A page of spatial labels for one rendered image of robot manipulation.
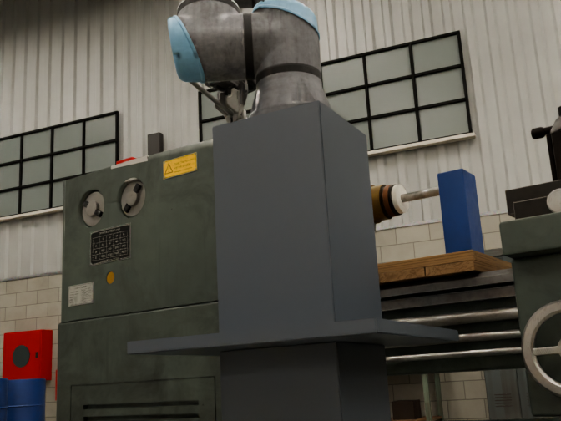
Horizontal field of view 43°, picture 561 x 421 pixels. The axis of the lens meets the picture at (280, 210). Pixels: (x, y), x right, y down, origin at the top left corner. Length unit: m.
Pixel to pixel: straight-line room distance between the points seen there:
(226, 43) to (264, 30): 0.07
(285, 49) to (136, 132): 9.46
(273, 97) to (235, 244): 0.25
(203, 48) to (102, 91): 10.03
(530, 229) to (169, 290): 0.85
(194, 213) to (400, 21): 7.95
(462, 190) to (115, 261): 0.87
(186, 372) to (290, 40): 0.80
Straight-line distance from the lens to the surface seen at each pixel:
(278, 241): 1.10
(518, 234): 1.26
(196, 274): 1.66
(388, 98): 9.08
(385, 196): 1.67
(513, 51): 9.00
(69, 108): 11.53
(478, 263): 1.44
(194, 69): 1.27
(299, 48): 1.25
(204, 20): 1.27
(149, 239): 1.78
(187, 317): 1.67
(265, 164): 1.13
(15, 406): 8.59
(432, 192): 1.65
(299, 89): 1.21
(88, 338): 1.91
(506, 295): 1.41
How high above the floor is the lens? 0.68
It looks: 14 degrees up
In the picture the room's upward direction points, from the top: 3 degrees counter-clockwise
